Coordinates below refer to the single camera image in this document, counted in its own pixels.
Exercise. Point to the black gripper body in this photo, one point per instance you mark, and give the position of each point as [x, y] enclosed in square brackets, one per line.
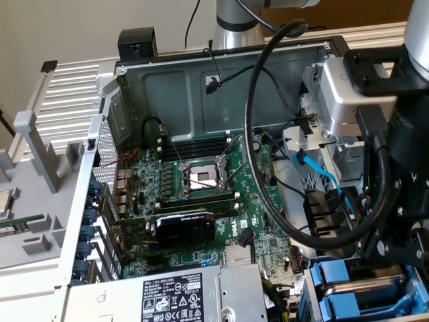
[414, 151]

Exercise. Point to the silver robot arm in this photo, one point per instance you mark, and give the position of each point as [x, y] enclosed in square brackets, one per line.
[231, 33]

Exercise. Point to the hard drive in blue caddy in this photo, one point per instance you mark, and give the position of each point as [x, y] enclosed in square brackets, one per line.
[310, 302]

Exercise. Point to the grey optical drive cage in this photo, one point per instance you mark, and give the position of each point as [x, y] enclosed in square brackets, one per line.
[295, 137]

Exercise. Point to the silver chipset heatsink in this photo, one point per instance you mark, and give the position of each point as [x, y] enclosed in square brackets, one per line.
[238, 256]

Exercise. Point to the brown cardboard box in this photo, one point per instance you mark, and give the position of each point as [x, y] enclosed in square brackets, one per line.
[362, 13]

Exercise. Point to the round coin cell battery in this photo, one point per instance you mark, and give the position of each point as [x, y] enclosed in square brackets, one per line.
[257, 146]

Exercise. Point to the metal socket cover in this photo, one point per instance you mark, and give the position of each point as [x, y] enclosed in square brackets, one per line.
[240, 147]

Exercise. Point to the metal locking lever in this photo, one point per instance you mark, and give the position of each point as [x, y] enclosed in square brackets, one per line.
[172, 147]
[203, 183]

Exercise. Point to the green RAM stick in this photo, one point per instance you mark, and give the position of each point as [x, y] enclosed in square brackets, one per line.
[197, 202]
[20, 224]

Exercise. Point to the green Dell motherboard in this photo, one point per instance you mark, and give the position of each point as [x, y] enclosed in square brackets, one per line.
[214, 151]

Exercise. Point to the CPU socket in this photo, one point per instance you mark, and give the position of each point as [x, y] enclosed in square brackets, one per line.
[201, 176]

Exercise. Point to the black graphics card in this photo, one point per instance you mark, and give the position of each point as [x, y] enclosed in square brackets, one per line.
[184, 229]

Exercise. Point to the open grey PC case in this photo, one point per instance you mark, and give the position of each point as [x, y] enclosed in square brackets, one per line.
[167, 94]

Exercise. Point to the grey power supply unit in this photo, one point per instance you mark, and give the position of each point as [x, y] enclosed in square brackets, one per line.
[117, 302]

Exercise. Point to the dark blue slot clip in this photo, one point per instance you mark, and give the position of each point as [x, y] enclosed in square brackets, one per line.
[90, 217]
[80, 268]
[84, 250]
[95, 186]
[90, 202]
[88, 233]

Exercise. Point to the black box with bolts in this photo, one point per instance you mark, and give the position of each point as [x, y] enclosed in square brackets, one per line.
[137, 42]

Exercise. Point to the grey plastic parts rack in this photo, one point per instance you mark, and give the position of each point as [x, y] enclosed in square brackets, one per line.
[40, 208]

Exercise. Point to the small black table cap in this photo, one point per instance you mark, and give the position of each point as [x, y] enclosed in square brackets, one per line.
[49, 65]

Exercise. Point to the silver CPU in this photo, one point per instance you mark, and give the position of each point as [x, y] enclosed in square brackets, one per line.
[5, 204]

